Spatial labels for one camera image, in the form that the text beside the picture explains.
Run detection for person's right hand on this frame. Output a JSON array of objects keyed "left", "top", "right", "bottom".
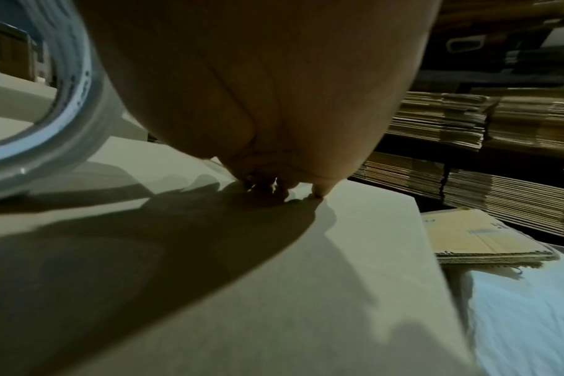
[{"left": 73, "top": 0, "right": 443, "bottom": 199}]

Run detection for clear tape roll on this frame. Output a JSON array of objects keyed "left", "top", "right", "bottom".
[{"left": 0, "top": 0, "right": 125, "bottom": 203}]

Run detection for stacks of flat cardboard bundles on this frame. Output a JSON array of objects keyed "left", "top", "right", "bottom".
[{"left": 351, "top": 0, "right": 564, "bottom": 243}]

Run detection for yellow carton with blue print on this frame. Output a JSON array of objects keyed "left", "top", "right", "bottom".
[{"left": 421, "top": 208, "right": 562, "bottom": 267}]

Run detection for white plastic sack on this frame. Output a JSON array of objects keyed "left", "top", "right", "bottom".
[{"left": 444, "top": 245, "right": 564, "bottom": 376}]

